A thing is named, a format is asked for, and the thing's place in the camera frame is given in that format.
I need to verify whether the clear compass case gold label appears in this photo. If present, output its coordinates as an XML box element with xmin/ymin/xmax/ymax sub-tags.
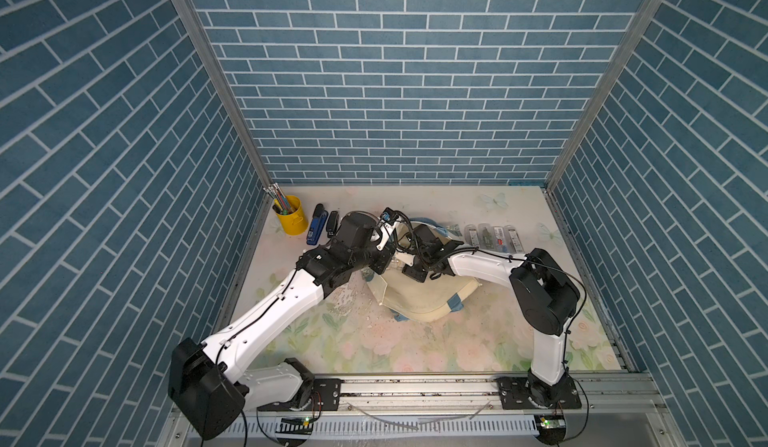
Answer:
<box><xmin>465</xmin><ymin>224</ymin><xmax>480</xmax><ymax>247</ymax></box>

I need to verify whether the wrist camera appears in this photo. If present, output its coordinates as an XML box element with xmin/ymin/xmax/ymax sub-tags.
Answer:
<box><xmin>395</xmin><ymin>252</ymin><xmax>417</xmax><ymax>266</ymax></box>
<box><xmin>377</xmin><ymin>207</ymin><xmax>400</xmax><ymax>251</ymax></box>

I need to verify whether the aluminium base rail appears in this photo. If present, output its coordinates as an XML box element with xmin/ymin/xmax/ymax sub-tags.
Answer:
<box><xmin>208</xmin><ymin>371</ymin><xmax>683</xmax><ymax>446</ymax></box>

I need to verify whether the clear compass set case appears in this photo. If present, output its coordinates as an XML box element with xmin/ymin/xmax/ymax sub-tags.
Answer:
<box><xmin>478</xmin><ymin>224</ymin><xmax>496</xmax><ymax>251</ymax></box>

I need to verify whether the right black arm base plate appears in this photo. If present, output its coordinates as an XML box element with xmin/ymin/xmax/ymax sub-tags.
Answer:
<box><xmin>495</xmin><ymin>372</ymin><xmax>582</xmax><ymax>410</ymax></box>

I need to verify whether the coloured pencils bundle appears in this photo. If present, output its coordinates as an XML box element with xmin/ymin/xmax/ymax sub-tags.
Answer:
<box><xmin>264</xmin><ymin>183</ymin><xmax>295</xmax><ymax>216</ymax></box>

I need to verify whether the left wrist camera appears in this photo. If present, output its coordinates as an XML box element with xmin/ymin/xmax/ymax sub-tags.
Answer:
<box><xmin>377</xmin><ymin>207</ymin><xmax>400</xmax><ymax>251</ymax></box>

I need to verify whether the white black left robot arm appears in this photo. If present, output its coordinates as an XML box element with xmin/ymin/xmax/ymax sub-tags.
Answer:
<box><xmin>168</xmin><ymin>209</ymin><xmax>398</xmax><ymax>440</ymax></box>

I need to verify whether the yellow pencil cup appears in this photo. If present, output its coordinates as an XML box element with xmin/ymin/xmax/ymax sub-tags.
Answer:
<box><xmin>277</xmin><ymin>195</ymin><xmax>309</xmax><ymax>236</ymax></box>

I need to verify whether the clear compass case blue insert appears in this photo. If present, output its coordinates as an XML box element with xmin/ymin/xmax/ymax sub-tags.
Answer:
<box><xmin>493</xmin><ymin>226</ymin><xmax>509</xmax><ymax>253</ymax></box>

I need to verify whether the blue black stapler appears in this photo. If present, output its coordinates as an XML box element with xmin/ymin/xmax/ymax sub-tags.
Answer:
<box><xmin>306</xmin><ymin>203</ymin><xmax>328</xmax><ymax>246</ymax></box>

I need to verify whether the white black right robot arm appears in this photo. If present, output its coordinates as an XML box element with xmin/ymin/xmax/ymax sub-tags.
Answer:
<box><xmin>400</xmin><ymin>224</ymin><xmax>581</xmax><ymax>387</ymax></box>

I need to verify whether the cream canvas tote bag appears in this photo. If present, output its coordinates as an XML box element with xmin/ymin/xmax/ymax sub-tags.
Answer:
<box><xmin>362</xmin><ymin>258</ymin><xmax>481</xmax><ymax>323</ymax></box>

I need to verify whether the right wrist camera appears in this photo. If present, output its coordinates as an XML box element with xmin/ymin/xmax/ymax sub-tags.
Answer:
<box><xmin>395</xmin><ymin>252</ymin><xmax>417</xmax><ymax>266</ymax></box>

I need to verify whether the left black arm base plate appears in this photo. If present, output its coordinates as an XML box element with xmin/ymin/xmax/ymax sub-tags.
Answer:
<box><xmin>258</xmin><ymin>378</ymin><xmax>343</xmax><ymax>413</ymax></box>

